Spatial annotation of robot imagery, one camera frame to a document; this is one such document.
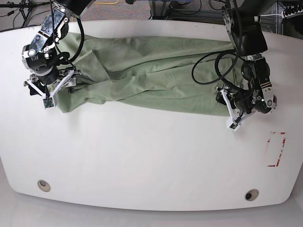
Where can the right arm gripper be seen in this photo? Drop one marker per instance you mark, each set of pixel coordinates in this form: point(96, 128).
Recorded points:
point(48, 85)

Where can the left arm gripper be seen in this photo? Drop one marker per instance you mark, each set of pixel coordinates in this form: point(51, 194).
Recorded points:
point(238, 110)

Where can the green polo shirt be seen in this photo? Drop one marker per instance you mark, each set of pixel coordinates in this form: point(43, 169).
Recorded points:
point(165, 73)

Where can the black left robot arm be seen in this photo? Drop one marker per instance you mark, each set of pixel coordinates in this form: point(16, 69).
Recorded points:
point(244, 29)

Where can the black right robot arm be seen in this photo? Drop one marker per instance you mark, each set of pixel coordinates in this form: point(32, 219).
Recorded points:
point(51, 69)

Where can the red tape rectangle marker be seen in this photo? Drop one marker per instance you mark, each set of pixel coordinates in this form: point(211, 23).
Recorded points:
point(274, 149)

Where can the black tripod legs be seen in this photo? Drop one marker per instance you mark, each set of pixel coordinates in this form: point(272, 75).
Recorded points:
point(23, 8)

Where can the white power strip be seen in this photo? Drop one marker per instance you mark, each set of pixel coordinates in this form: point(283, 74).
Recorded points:
point(292, 11)

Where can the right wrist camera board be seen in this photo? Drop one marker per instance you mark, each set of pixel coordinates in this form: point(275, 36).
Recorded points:
point(48, 102)

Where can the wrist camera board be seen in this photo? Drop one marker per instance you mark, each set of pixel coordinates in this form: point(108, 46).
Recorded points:
point(48, 102)
point(234, 126)

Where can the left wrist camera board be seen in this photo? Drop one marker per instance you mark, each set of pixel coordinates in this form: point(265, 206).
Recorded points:
point(234, 126)

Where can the left table cable grommet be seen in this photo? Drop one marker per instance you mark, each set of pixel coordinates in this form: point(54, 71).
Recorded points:
point(43, 185)

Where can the table cable grommet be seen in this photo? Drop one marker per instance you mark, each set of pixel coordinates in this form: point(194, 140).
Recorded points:
point(43, 185)
point(251, 195)

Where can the right table cable grommet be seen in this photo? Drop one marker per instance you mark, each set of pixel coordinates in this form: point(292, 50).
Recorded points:
point(251, 195)

